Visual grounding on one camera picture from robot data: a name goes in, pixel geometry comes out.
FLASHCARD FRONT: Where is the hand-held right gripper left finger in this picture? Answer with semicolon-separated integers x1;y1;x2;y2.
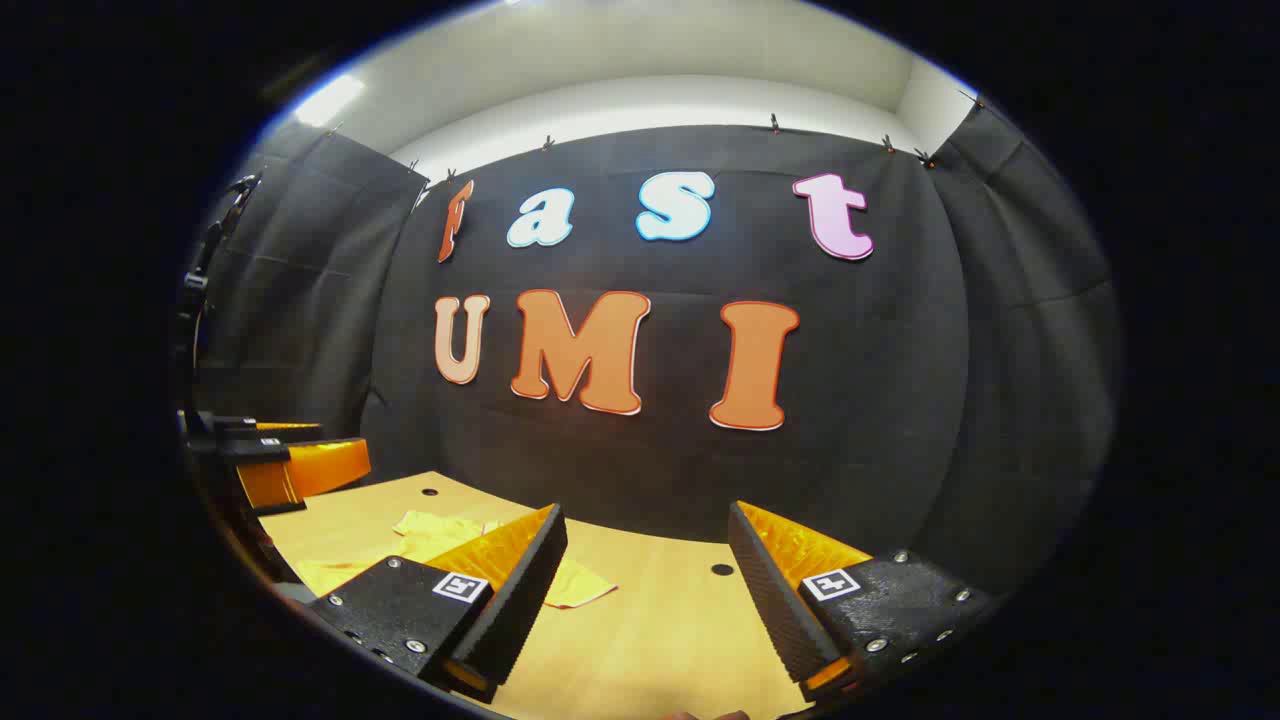
305;503;569;704

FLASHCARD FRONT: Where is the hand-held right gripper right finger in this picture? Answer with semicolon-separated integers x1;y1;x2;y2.
728;502;991;701

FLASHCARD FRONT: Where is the row of small cloth clips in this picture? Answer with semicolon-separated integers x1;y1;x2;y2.
325;90;986;186

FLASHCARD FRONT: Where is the orange T-shirt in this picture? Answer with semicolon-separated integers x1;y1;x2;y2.
295;510;618;611

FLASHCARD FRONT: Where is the black backdrop cloth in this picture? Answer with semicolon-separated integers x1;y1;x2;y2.
195;100;1121;601

